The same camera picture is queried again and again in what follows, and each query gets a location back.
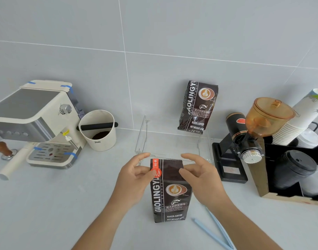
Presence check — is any person's left hand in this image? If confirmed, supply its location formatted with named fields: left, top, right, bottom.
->
left=111, top=153, right=157, bottom=209

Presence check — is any cream portafilter handle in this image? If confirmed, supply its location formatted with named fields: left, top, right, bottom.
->
left=0, top=143, right=42, bottom=181

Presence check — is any dark brown coffee bean bag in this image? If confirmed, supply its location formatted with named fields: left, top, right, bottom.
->
left=177, top=81, right=219, bottom=135

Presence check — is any person's right forearm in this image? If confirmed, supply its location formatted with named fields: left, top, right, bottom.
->
left=204, top=193, right=283, bottom=250

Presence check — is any light blue sealing clip bar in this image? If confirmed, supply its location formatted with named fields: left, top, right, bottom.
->
left=205, top=206, right=238, bottom=250
left=191, top=218, right=233, bottom=250

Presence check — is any stack of white cup lids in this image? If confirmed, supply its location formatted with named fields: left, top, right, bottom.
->
left=296, top=128, right=318, bottom=149

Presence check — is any dark coffee bag red sticker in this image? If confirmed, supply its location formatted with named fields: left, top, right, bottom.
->
left=150, top=158, right=193, bottom=224

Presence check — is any stack of black cup lids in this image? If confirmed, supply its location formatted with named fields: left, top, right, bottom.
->
left=273, top=150, right=318, bottom=191

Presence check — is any person's right hand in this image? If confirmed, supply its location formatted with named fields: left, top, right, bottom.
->
left=179, top=153, right=231, bottom=207

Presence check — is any person's left forearm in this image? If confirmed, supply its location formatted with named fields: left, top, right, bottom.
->
left=72, top=198, right=139, bottom=250

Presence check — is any wooden cup organizer box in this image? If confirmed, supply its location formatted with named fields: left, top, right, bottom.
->
left=247, top=122, right=318, bottom=206

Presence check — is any black grinder amber hopper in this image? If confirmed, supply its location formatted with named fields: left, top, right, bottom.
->
left=212, top=97, right=297, bottom=184

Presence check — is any cream espresso machine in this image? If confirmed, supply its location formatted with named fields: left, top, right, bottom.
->
left=0, top=80, right=87, bottom=170

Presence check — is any white knock box black bar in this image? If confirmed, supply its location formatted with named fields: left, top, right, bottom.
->
left=76, top=110, right=119, bottom=152

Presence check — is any stack of clear cup lids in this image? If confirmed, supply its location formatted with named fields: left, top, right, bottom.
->
left=299, top=168, right=318, bottom=199

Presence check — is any wooden knob coffee tamper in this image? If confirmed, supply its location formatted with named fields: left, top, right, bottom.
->
left=0, top=141, right=18, bottom=161

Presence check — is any clear acrylic tray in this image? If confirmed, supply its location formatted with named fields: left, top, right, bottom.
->
left=135, top=115, right=214, bottom=165

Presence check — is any stack of printed paper cups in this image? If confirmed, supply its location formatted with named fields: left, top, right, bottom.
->
left=272, top=88, right=318, bottom=146

